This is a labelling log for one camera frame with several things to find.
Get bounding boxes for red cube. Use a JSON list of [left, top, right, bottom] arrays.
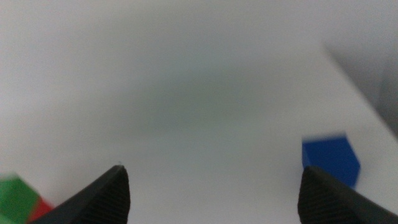
[[27, 196, 54, 222]]

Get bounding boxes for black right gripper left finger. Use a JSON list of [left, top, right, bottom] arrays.
[[27, 165, 131, 224]]

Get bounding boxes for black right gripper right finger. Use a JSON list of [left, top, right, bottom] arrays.
[[297, 165, 398, 224]]

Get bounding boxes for green cube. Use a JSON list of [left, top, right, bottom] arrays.
[[0, 174, 40, 224]]

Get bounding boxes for blue cube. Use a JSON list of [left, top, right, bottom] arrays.
[[300, 134, 361, 189]]

